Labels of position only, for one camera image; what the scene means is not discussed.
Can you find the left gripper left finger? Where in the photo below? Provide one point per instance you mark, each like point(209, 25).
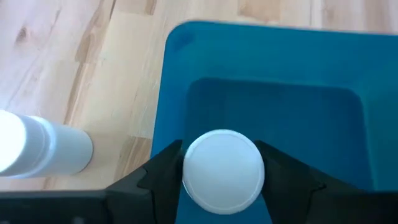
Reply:
point(155, 186)

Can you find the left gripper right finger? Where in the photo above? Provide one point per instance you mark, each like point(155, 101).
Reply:
point(295, 196)

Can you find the white pill bottle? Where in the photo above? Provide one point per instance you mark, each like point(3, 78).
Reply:
point(62, 149)
point(222, 171)

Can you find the teal plastic basket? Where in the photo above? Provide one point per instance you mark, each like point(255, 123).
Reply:
point(280, 62)

